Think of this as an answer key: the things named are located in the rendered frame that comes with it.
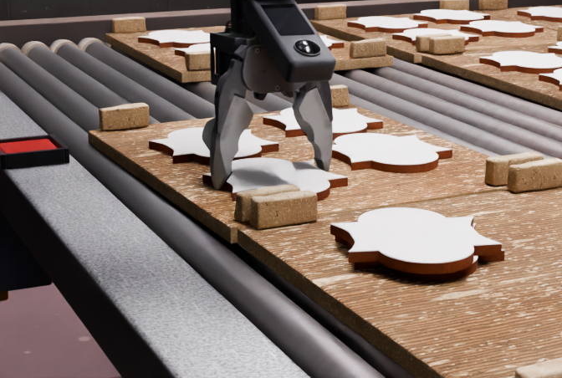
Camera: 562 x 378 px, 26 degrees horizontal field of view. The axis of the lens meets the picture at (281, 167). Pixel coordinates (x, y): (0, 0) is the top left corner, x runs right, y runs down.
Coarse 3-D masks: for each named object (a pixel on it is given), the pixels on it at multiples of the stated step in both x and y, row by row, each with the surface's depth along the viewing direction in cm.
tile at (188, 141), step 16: (192, 128) 138; (160, 144) 131; (176, 144) 131; (192, 144) 131; (240, 144) 131; (256, 144) 131; (272, 144) 131; (176, 160) 127; (192, 160) 127; (208, 160) 126
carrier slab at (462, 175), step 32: (160, 128) 142; (256, 128) 142; (384, 128) 142; (128, 160) 129; (160, 160) 128; (288, 160) 128; (448, 160) 128; (480, 160) 128; (160, 192) 121; (192, 192) 116; (224, 192) 116; (352, 192) 116; (384, 192) 116; (416, 192) 116; (448, 192) 116; (480, 192) 117; (224, 224) 107
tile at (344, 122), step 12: (264, 120) 144; (276, 120) 142; (288, 120) 142; (336, 120) 142; (348, 120) 142; (360, 120) 142; (372, 120) 142; (288, 132) 138; (300, 132) 138; (336, 132) 136; (348, 132) 137; (360, 132) 138
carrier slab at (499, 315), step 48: (528, 192) 116; (240, 240) 105; (288, 240) 102; (528, 240) 102; (336, 288) 91; (384, 288) 91; (432, 288) 91; (480, 288) 91; (528, 288) 91; (384, 336) 83; (432, 336) 82; (480, 336) 82; (528, 336) 82
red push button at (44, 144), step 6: (0, 144) 138; (6, 144) 138; (12, 144) 138; (18, 144) 138; (24, 144) 138; (30, 144) 138; (36, 144) 138; (42, 144) 138; (48, 144) 138; (6, 150) 135; (12, 150) 135; (18, 150) 135; (24, 150) 135; (30, 150) 135; (36, 150) 135
